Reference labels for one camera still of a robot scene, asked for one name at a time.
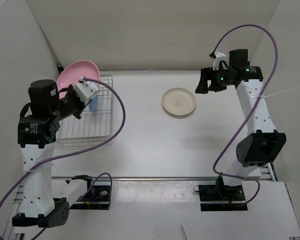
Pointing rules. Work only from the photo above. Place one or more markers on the blue plate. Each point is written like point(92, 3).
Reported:
point(93, 104)

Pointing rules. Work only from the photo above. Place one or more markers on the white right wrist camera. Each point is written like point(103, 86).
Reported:
point(218, 57)

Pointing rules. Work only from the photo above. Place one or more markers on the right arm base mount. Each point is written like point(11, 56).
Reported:
point(219, 197)

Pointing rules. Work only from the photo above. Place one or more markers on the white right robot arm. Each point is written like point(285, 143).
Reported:
point(263, 142)

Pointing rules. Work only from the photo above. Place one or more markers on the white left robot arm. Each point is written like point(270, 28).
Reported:
point(38, 125)

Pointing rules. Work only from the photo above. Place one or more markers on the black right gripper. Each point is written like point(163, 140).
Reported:
point(207, 74)

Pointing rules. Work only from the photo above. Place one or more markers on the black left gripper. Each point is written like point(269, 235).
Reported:
point(71, 91)

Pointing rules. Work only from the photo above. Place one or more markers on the pink plate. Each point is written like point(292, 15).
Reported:
point(72, 73)

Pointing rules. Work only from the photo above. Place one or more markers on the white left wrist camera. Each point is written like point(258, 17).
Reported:
point(86, 90)

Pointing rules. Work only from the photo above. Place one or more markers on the cream plate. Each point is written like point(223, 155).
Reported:
point(178, 102)

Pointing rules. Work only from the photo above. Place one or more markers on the metal wire dish rack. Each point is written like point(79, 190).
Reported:
point(93, 127)

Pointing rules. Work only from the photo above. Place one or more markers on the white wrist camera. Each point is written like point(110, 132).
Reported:
point(86, 90)
point(218, 57)

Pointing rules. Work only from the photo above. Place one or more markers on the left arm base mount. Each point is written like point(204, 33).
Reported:
point(88, 193)

